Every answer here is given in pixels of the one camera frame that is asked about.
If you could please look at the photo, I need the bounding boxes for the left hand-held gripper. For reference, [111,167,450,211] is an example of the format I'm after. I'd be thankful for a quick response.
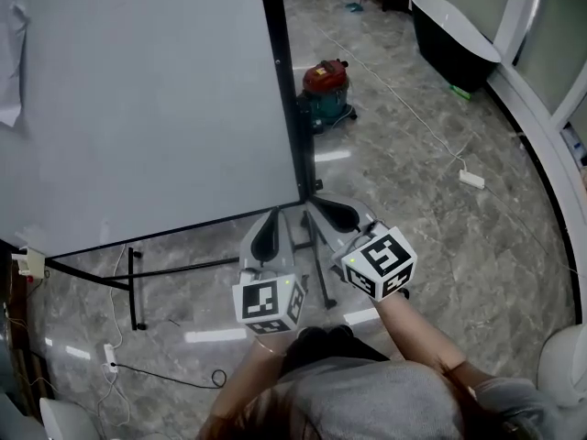
[231,206,309,336]

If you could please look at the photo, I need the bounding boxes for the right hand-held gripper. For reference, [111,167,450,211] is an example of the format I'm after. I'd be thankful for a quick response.
[307,191,419,303]

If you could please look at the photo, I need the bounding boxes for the white whiteboard black frame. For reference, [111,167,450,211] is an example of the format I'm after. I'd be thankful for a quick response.
[0,0,339,333]

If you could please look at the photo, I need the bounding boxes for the person's right forearm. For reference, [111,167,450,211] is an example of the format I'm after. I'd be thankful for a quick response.
[373,291,471,378]

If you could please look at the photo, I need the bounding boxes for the person's left forearm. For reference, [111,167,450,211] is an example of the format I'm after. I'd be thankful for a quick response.
[209,333,289,424]

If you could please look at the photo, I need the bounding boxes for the person's dark trousers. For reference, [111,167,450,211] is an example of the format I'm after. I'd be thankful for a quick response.
[280,326,392,378]

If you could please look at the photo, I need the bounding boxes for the white power strip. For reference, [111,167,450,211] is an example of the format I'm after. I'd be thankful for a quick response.
[459,168,487,190]
[102,343,120,375]

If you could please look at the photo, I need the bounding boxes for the red green vacuum cleaner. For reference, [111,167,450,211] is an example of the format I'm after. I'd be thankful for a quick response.
[296,58,358,136]

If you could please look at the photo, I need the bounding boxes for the person's grey top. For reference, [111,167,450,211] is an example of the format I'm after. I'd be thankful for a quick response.
[270,354,568,440]

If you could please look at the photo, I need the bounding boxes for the black white bathtub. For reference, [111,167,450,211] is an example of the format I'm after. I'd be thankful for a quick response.
[410,0,503,94]

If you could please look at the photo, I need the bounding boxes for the cream plastic holder box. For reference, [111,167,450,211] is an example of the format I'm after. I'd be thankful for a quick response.
[11,245,47,277]

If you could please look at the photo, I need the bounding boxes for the blue white clutter pile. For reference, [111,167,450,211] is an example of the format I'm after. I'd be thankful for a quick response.
[562,124,587,170]

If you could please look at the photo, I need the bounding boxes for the white toilet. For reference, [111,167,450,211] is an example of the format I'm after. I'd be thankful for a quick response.
[39,396,100,440]
[536,323,587,408]

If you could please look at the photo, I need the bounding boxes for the brown wooden ledge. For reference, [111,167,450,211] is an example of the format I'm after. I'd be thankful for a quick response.
[0,240,50,419]

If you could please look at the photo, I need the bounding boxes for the frosted glass partition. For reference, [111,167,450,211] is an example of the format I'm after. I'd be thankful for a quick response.
[476,0,587,123]

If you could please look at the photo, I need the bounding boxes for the white paper sheet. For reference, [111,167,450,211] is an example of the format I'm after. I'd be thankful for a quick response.
[0,0,32,130]

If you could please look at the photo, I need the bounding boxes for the white power cable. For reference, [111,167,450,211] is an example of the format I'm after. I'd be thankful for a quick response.
[316,25,469,172]
[95,369,132,428]
[108,244,128,350]

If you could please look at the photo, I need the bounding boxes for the thin grey cable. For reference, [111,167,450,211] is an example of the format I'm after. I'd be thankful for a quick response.
[483,185,587,275]

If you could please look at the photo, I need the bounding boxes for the black power cable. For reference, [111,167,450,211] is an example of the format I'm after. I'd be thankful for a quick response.
[111,361,228,391]

